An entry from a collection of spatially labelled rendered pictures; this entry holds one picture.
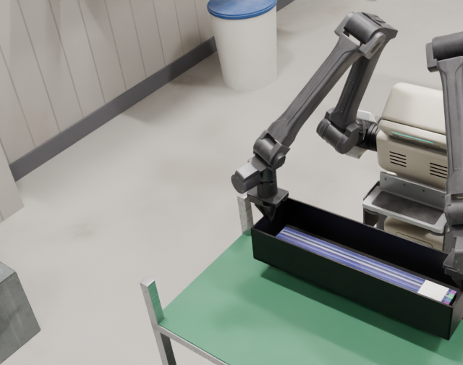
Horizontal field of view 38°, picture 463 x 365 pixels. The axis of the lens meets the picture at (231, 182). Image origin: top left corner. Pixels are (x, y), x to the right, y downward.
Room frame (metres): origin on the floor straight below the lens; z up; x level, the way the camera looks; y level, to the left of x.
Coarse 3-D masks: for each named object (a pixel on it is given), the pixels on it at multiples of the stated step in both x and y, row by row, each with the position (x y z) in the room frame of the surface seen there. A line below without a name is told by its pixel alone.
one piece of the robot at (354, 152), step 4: (360, 112) 1.76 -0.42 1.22; (364, 112) 1.76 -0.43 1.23; (368, 112) 1.75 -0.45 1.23; (360, 116) 1.76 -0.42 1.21; (364, 116) 1.75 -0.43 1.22; (368, 116) 1.74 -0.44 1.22; (352, 148) 1.71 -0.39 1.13; (356, 148) 1.70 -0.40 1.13; (348, 152) 1.71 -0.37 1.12; (352, 152) 1.70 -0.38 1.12; (356, 152) 1.69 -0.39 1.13; (352, 156) 1.70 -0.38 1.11; (356, 156) 1.69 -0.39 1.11; (360, 156) 1.69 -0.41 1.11
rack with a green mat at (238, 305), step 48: (240, 240) 1.56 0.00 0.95; (144, 288) 1.28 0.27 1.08; (192, 288) 1.39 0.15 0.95; (240, 288) 1.36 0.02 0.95; (288, 288) 1.34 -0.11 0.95; (192, 336) 1.21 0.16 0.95; (240, 336) 1.19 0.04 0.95; (288, 336) 1.17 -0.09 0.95; (336, 336) 1.14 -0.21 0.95; (384, 336) 1.12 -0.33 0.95; (432, 336) 1.10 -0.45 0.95
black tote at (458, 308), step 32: (256, 224) 1.42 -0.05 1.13; (288, 224) 1.52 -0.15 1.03; (320, 224) 1.45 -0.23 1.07; (352, 224) 1.38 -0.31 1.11; (256, 256) 1.40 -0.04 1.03; (288, 256) 1.33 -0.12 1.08; (320, 256) 1.26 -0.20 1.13; (384, 256) 1.32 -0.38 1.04; (416, 256) 1.26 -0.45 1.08; (352, 288) 1.20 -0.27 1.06; (384, 288) 1.14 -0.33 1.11; (416, 320) 1.08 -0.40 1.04; (448, 320) 1.03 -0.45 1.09
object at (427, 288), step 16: (288, 240) 1.41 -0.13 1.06; (304, 240) 1.40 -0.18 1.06; (320, 240) 1.39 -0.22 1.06; (336, 256) 1.32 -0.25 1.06; (352, 256) 1.31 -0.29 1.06; (368, 272) 1.24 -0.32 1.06; (384, 272) 1.24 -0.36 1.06; (400, 272) 1.23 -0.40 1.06; (416, 288) 1.17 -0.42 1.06; (432, 288) 1.16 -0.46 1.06; (448, 288) 1.15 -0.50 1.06; (448, 304) 1.10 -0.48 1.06
